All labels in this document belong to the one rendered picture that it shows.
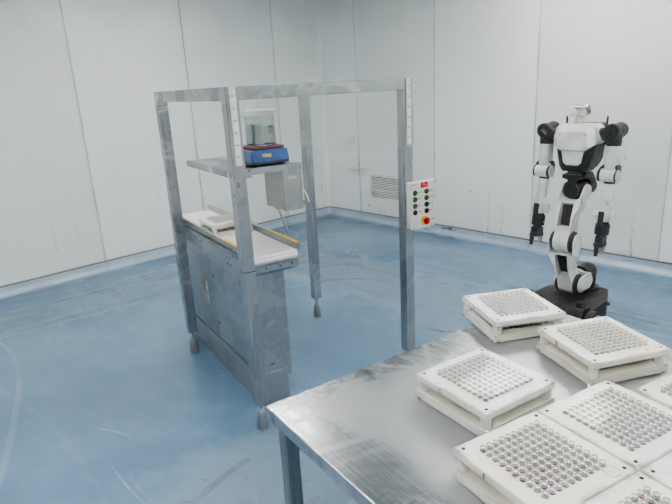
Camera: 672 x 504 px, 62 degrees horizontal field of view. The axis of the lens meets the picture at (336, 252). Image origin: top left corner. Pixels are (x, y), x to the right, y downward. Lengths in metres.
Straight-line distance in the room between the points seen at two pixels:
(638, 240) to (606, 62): 1.55
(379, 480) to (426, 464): 0.12
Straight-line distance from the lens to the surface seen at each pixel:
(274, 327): 3.07
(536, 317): 1.89
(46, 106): 5.88
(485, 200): 6.14
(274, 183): 2.84
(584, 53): 5.58
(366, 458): 1.34
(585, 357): 1.66
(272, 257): 2.81
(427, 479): 1.28
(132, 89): 6.17
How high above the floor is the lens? 1.69
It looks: 17 degrees down
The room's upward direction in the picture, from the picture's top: 3 degrees counter-clockwise
